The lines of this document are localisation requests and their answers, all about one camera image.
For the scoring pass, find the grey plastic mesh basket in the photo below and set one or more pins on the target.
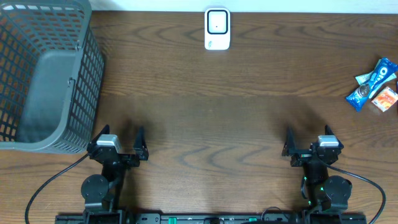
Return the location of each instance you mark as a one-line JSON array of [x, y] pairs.
[[51, 74]]

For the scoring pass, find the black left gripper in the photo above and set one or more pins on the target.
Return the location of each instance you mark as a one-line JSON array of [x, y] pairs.
[[123, 157]]

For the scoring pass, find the blue Oreo cookie pack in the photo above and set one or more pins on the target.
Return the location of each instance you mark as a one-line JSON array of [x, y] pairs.
[[357, 99]]

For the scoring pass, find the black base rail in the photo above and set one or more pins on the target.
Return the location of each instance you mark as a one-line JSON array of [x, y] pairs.
[[156, 218]]

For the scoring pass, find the teal wet wipes pack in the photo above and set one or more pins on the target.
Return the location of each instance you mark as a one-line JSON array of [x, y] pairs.
[[384, 71]]

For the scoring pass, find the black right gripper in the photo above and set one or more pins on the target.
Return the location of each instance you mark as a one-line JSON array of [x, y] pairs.
[[305, 156]]

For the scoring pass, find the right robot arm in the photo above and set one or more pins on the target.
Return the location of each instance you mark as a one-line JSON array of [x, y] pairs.
[[327, 195]]

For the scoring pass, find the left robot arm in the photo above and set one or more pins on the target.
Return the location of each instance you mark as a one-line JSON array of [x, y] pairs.
[[102, 191]]

